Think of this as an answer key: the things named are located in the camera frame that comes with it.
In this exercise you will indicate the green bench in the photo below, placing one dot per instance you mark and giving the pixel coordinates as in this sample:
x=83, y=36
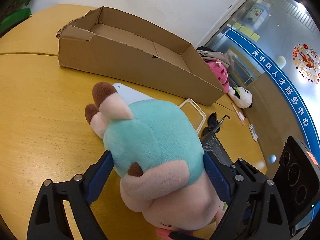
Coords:
x=14, y=19

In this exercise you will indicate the black sunglasses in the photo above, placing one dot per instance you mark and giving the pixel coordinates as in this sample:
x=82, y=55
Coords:
x=213, y=124

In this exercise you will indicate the small white label card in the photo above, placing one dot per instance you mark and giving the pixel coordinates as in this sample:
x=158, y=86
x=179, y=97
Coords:
x=253, y=132

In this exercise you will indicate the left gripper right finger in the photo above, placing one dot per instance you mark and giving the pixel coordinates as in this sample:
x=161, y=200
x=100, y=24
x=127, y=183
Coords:
x=254, y=206

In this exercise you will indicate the black rectangular box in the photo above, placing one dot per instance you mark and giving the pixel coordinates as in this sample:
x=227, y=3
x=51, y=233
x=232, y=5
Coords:
x=211, y=143

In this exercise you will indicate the teal pink plush toy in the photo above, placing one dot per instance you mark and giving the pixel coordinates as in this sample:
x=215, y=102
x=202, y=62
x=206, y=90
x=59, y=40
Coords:
x=159, y=158

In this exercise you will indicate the white plastic device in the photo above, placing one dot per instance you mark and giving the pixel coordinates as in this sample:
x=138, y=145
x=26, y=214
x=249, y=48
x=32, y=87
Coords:
x=130, y=95

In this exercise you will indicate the clear beige phone case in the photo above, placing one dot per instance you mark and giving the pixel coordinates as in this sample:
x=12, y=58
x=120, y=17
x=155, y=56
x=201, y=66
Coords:
x=194, y=113

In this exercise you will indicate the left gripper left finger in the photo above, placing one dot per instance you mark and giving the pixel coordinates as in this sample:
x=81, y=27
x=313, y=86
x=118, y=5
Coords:
x=48, y=218

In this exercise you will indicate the pink pen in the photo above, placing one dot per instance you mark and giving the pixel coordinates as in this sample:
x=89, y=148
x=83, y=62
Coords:
x=239, y=113

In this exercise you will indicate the beige cloth bag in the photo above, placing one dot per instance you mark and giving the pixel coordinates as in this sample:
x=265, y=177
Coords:
x=225, y=58

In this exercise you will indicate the torn cardboard box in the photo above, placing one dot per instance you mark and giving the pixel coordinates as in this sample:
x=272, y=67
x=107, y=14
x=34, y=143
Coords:
x=116, y=44

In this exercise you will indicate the white panda plush toy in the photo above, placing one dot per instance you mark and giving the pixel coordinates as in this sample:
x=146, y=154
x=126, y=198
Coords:
x=241, y=97

